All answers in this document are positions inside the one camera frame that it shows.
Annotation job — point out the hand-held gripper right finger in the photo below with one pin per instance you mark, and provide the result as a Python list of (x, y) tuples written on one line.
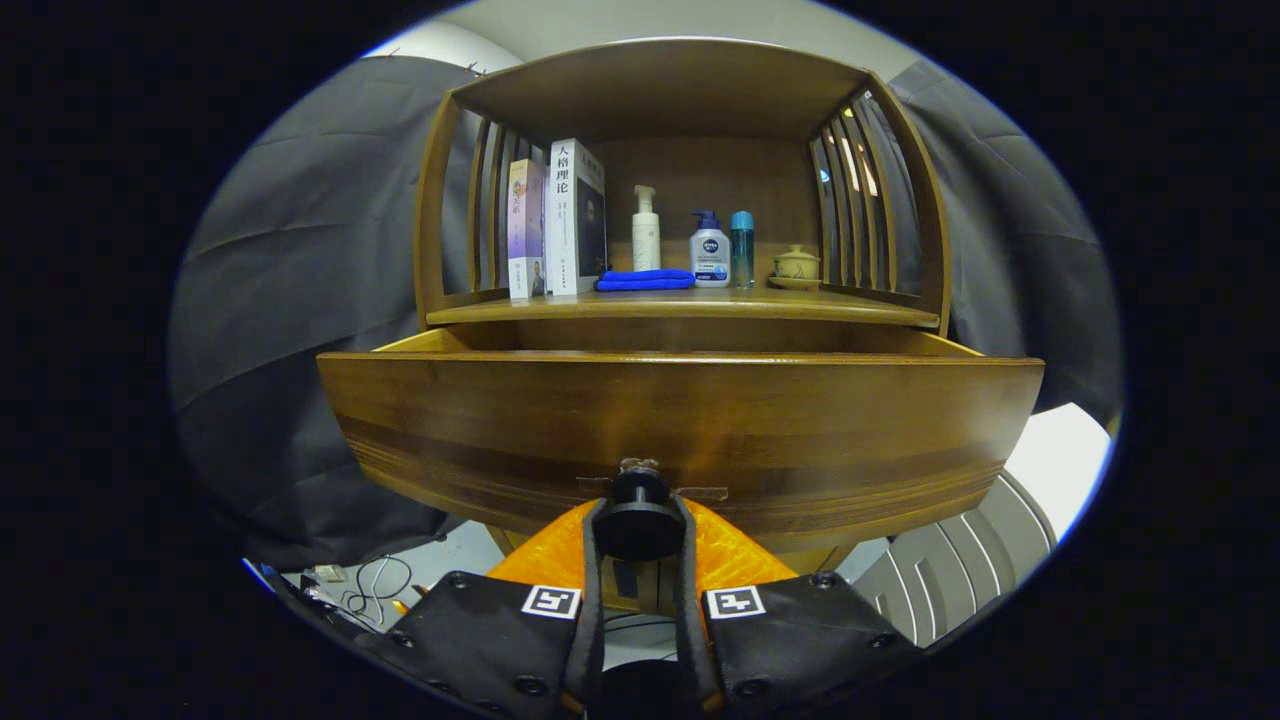
[(687, 630)]

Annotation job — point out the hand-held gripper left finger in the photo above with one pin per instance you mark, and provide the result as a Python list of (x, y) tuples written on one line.
[(593, 630)]

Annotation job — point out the wooden drawer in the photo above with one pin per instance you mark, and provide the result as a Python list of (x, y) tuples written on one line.
[(700, 420)]

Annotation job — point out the wooden countertop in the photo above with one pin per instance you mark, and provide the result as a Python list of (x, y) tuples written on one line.
[(690, 304)]

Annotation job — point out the wooden cabinet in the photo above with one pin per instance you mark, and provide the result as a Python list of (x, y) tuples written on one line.
[(660, 90)]

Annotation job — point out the grey slatted panel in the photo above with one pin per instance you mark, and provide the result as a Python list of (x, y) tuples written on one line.
[(960, 560)]

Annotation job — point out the blue folded cloth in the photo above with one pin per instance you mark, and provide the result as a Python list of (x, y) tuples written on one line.
[(645, 280)]

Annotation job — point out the white bottle with blue cap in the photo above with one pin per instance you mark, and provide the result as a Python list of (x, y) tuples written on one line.
[(710, 255)]

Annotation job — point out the ceramic lidded teacup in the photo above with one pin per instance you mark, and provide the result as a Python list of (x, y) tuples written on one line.
[(797, 264)]

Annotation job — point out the teal bottle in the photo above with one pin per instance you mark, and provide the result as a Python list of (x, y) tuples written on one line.
[(742, 250)]

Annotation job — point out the white pump bottle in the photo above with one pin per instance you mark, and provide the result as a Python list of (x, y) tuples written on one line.
[(646, 240)]

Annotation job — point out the white panel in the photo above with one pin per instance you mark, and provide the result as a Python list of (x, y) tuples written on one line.
[(1060, 460)]

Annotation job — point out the purple book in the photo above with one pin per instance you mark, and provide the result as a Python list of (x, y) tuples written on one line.
[(525, 225)]

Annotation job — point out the white book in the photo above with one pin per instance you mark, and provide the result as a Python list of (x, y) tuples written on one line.
[(562, 220)]

